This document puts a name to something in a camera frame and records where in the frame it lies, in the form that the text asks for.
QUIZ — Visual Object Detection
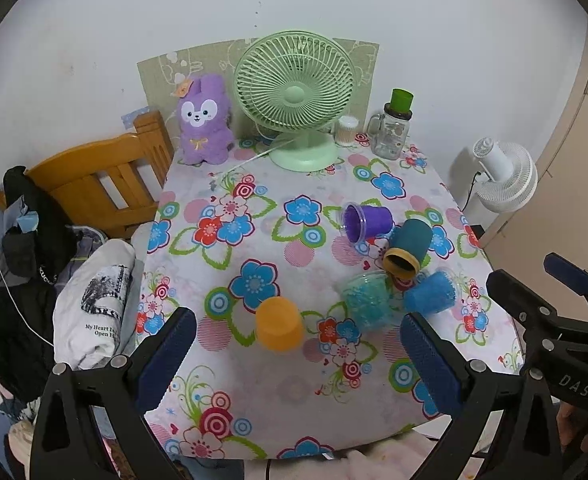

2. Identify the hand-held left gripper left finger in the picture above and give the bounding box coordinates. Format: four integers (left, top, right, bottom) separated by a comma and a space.
31, 307, 198, 480

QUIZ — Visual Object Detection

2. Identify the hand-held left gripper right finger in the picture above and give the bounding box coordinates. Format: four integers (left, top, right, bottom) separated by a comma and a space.
399, 312, 580, 480

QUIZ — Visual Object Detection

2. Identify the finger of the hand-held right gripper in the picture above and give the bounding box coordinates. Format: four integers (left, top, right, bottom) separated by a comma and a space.
486, 269, 588, 348
544, 252, 588, 328

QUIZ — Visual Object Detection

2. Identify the blue cup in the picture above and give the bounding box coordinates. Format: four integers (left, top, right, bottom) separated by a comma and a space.
403, 270, 459, 315

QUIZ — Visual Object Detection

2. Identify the clear cup with teal pattern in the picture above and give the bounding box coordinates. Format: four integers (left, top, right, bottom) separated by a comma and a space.
341, 270, 400, 333

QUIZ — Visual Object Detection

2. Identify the teal cup with yellow rim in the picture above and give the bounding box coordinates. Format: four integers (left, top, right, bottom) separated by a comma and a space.
384, 219, 433, 281

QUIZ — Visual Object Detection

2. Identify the orange cup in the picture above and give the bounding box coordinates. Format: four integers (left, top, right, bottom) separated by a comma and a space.
255, 296, 306, 352

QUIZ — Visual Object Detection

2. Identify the purple cup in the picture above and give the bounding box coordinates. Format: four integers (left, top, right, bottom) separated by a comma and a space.
341, 201, 394, 242

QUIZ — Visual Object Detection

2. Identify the green cup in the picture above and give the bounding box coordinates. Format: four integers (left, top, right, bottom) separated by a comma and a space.
391, 88, 415, 116

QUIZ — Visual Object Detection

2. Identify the person's right hand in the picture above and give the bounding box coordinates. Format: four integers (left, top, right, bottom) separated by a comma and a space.
556, 402, 588, 461

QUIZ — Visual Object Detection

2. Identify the white printed shirt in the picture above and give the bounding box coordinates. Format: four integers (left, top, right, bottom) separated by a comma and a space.
53, 239, 137, 368

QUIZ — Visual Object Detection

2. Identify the white fan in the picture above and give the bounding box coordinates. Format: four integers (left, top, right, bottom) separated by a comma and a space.
471, 136, 539, 213

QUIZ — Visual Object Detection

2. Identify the pink cloth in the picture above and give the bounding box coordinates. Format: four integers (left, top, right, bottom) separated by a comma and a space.
244, 432, 455, 480

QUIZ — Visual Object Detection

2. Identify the black clothes pile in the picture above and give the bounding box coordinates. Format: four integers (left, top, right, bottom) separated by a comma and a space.
0, 166, 85, 401

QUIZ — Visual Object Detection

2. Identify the floral tablecloth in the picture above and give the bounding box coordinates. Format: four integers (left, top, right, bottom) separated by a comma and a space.
133, 130, 527, 461

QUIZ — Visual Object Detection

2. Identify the glass jar mug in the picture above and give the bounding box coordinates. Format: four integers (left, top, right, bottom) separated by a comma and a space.
367, 102, 412, 158

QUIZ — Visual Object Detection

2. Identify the wooden chair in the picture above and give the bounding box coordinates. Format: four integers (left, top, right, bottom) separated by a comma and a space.
0, 112, 175, 241

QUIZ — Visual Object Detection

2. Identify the cotton swab container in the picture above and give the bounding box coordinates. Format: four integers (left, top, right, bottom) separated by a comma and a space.
336, 116, 359, 147

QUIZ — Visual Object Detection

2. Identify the purple plush toy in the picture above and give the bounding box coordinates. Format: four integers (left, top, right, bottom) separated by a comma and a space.
175, 74, 235, 166

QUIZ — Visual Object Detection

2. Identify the green desk fan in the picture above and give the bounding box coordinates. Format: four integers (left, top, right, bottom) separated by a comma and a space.
234, 31, 367, 172

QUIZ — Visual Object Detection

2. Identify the black fan cable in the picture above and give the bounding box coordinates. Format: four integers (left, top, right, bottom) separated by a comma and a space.
461, 170, 482, 211

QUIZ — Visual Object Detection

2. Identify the white fan cable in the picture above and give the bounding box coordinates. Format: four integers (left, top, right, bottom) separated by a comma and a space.
209, 146, 285, 177

